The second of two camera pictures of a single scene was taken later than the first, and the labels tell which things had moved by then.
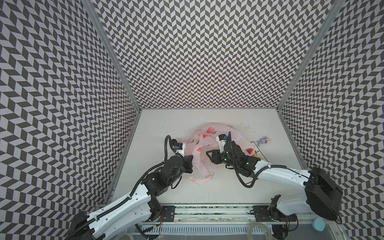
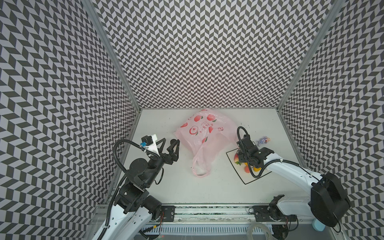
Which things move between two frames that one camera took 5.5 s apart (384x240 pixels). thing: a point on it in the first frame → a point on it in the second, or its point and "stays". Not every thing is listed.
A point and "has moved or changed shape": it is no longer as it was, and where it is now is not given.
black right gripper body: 216,156 → 249,149
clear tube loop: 249,234 stays
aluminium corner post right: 331,17 stays
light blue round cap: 319,224 stays
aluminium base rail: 244,214 stays
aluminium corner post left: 90,4 stays
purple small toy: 263,140 stays
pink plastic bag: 203,139 has moved or changed shape
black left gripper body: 187,165 → 164,158
